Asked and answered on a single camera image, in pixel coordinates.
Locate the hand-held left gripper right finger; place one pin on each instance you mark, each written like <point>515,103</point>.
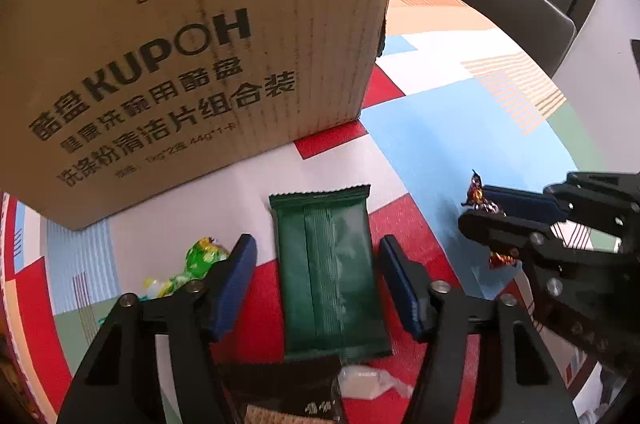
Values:
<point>400,289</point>

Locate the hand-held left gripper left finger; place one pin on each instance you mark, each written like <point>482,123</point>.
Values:
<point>232,284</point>

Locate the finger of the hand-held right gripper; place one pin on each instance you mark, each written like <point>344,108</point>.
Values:
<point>520,202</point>
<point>495,229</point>

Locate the brown foil candy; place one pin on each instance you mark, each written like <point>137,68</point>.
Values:
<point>477,195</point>

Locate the dark green snack packet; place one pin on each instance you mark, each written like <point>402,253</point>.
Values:
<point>330,274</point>

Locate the brown cardboard box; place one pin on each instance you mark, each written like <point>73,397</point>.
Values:
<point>175,54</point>

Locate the round green wrapped candy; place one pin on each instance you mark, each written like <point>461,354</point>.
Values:
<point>202,256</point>

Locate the light green candy packet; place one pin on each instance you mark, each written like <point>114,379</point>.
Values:
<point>160,288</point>

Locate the white wrapped candy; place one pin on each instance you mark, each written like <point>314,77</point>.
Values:
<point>367,381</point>

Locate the black biscuit packet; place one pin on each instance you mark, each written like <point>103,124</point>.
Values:
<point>285,389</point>

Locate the dark grey dining chair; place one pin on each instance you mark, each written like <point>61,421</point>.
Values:
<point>520,19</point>

